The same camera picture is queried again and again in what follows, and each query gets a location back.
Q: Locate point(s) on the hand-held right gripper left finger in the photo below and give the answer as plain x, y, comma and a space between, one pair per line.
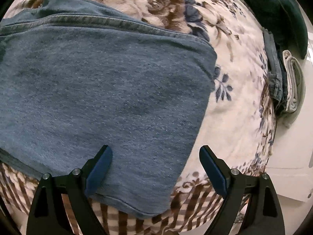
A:
99, 169

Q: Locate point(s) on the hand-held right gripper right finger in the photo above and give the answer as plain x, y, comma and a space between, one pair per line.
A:
214, 170

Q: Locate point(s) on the blue denim pants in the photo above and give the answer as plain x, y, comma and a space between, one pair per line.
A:
97, 90

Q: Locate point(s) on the floral blanket with plaid border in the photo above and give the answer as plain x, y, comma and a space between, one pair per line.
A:
239, 127

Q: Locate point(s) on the white headboard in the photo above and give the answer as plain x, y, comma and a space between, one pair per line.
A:
291, 151

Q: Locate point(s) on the folded blue jeans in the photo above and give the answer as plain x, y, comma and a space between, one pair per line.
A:
273, 78

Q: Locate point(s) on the folded white cloth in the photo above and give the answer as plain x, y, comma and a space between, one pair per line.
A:
291, 83

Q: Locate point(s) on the folded grey-green cloth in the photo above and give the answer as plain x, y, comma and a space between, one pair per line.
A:
300, 85

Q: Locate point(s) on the dark green pillow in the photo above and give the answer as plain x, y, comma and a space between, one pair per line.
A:
264, 7

